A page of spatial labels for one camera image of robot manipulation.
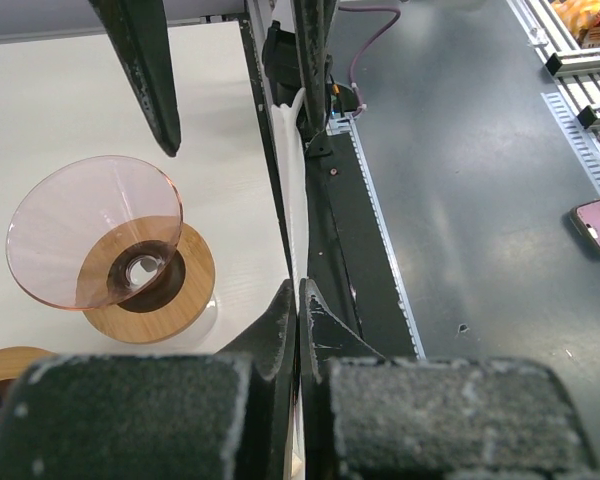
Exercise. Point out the pink glass dripper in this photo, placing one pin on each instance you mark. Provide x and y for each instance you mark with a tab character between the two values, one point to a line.
94	233

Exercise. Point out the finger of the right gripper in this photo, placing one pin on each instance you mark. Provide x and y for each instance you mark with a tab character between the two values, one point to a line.
313	21
138	33

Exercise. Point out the yellow snack bag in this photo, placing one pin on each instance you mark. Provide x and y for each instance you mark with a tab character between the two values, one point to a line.
582	19

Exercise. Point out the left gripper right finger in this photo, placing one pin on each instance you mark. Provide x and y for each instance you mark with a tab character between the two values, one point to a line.
367	416

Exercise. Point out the grey cable duct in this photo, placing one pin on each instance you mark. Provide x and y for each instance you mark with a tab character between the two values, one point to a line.
347	125

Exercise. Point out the clear glass carafe brown collar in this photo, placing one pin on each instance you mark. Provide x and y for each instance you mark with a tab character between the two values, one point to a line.
203	325

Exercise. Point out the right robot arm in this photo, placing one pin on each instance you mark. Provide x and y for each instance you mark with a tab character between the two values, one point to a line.
296	60

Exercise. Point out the white paper coffee filter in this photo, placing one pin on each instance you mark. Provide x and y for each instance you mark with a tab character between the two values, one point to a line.
291	166

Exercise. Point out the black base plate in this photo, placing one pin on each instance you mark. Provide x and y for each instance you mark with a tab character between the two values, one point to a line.
347	257

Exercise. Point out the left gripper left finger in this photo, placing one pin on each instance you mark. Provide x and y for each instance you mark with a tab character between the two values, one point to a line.
208	416

